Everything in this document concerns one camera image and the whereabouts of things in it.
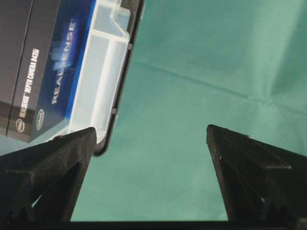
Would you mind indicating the blue liner in case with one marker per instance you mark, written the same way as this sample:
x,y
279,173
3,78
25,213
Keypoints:
x,y
82,46

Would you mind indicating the black RealSense box right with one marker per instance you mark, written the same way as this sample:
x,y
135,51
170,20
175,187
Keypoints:
x,y
40,47

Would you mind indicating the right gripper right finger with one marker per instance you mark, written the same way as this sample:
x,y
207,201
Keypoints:
x,y
259,182

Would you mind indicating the clear plastic storage case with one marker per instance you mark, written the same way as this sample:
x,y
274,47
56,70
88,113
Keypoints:
x,y
105,65

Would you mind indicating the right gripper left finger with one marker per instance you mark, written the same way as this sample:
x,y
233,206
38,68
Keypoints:
x,y
42,183

